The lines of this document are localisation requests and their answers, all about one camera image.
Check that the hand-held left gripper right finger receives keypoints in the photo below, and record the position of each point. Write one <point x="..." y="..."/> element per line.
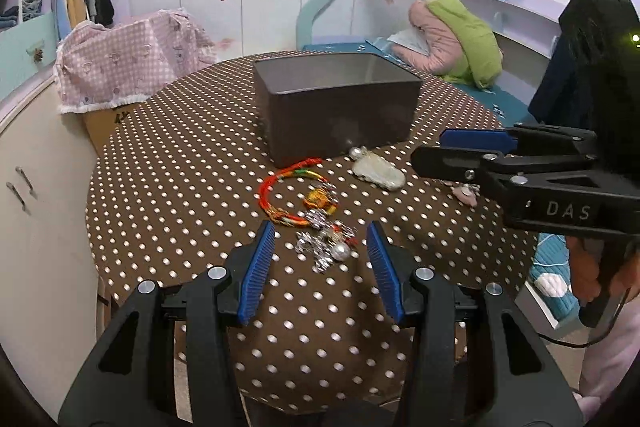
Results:
<point x="384" y="272"/>

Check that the silver pearl jewelry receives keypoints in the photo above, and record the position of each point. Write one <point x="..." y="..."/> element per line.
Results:
<point x="340" y="252"/>

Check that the dark navy hanging garment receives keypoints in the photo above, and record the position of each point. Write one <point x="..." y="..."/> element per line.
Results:
<point x="560" y="87"/>

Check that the white wall shelf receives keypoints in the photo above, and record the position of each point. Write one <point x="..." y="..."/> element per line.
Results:
<point x="500" y="9"/>

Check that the pale jade pendant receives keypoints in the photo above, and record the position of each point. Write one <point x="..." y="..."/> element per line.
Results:
<point x="380" y="172"/>

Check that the small pink jewelry piece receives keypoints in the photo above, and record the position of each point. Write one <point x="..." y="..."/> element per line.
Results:
<point x="467" y="194"/>

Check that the white low cabinet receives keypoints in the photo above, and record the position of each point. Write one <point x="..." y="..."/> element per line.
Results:
<point x="45" y="257"/>

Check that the pinecone drawer knob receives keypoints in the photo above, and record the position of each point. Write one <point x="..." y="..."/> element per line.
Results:
<point x="38" y="54"/>

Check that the pink padded jacket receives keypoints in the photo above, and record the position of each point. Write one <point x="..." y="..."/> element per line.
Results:
<point x="435" y="42"/>

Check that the teal bunk bed frame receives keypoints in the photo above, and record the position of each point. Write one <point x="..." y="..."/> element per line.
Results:
<point x="320" y="7"/>

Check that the folded jeans pile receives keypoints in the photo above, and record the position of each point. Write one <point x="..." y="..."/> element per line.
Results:
<point x="31" y="4"/>
<point x="7" y="18"/>

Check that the brown metal box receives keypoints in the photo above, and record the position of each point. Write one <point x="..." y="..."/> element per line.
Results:
<point x="340" y="117"/>

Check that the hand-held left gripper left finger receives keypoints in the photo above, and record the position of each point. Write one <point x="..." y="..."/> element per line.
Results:
<point x="257" y="272"/>

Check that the cardboard box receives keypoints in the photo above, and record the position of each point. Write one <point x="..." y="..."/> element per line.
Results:
<point x="105" y="127"/>

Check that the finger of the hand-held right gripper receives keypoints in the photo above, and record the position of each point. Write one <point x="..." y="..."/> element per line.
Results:
<point x="450" y="163"/>
<point x="475" y="140"/>

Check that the person's right forearm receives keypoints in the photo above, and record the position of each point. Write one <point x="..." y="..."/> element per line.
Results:
<point x="617" y="357"/>

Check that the pink checked cloth cover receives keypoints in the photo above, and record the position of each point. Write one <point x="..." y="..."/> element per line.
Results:
<point x="125" y="62"/>

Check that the person's right hand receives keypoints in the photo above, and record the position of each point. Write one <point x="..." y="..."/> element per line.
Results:
<point x="587" y="267"/>

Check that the teal drawer unit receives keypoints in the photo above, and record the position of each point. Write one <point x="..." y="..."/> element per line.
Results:
<point x="15" y="72"/>

